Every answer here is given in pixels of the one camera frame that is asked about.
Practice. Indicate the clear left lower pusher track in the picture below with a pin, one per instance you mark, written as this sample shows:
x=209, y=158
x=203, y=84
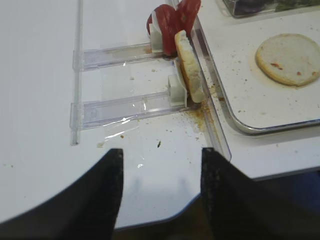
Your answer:
x=88, y=115

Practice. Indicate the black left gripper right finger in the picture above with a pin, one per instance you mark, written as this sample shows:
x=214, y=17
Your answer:
x=238, y=208

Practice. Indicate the red tomato slices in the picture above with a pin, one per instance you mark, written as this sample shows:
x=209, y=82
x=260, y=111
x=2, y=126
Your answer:
x=169, y=28

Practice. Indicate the clear pusher track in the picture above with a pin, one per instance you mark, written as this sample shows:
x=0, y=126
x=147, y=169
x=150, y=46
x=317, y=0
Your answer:
x=88, y=115
x=101, y=46

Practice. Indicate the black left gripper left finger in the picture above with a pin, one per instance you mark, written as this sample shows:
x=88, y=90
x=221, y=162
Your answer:
x=85, y=210

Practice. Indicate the metal baking tray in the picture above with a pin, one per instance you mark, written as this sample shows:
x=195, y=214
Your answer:
x=256, y=103

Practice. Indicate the round bread slice on tray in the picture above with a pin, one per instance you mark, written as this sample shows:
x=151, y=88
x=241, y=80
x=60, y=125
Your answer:
x=290, y=59

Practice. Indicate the white upright bread slice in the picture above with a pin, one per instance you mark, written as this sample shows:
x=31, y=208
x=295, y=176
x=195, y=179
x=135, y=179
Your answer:
x=190, y=67

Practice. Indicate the clear acrylic left rail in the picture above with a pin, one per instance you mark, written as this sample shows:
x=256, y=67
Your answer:
x=212, y=127

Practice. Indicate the clear plastic vegetable box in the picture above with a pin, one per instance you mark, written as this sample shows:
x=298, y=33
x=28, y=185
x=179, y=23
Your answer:
x=246, y=8

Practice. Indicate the clear left upper pusher track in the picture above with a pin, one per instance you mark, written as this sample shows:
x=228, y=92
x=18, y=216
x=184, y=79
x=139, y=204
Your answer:
x=101, y=46

